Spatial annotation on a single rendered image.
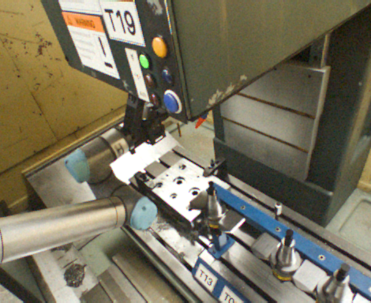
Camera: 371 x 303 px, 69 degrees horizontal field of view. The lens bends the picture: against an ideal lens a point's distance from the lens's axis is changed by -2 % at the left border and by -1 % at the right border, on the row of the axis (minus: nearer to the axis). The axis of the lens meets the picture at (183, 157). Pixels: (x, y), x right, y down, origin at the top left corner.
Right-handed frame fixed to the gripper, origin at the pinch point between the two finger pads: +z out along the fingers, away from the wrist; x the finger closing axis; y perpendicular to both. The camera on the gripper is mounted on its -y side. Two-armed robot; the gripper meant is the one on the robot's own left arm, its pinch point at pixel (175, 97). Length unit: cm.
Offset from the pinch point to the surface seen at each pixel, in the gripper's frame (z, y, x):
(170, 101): -21.9, -19.9, 30.0
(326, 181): 44, 54, 31
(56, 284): -64, 76, -37
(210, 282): -20, 51, 24
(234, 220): -10.3, 23.4, 28.6
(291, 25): 4.7, -21.6, 32.5
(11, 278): -67, 39, -20
